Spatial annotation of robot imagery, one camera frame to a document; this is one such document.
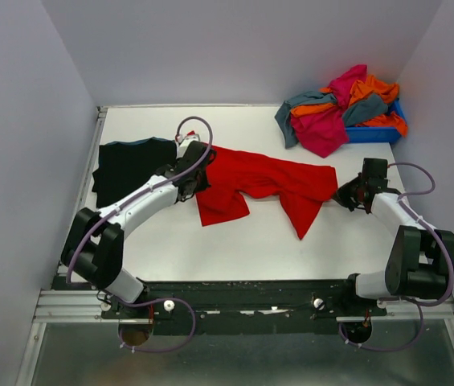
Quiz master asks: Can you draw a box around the folded black t-shirt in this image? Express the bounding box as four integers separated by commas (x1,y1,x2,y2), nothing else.
92,141,177,208

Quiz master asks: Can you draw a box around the blue plastic bin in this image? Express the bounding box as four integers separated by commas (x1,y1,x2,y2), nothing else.
346,99,408,144

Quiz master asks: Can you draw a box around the folded blue t-shirt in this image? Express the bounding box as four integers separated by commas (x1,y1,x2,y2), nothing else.
101,137,174,146

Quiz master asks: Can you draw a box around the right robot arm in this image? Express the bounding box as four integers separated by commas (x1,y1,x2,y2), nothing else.
333,158,454,315

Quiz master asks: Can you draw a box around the orange t-shirt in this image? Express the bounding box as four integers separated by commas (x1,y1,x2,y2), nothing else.
290,74,409,138

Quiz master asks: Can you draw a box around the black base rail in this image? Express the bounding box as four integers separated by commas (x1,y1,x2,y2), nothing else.
101,279,386,335

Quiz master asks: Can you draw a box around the red t-shirt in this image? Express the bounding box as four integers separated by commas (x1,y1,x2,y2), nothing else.
196,146,338,240

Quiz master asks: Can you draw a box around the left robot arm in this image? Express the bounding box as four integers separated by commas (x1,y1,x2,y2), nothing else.
60,135,216,318

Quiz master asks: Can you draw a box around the grey-blue t-shirt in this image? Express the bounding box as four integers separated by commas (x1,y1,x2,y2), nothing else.
275,91,389,157

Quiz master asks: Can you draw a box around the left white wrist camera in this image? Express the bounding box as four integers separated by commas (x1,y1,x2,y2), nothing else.
175,134,201,158

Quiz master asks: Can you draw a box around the magenta t-shirt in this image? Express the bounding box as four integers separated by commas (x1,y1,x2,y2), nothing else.
290,64,367,158

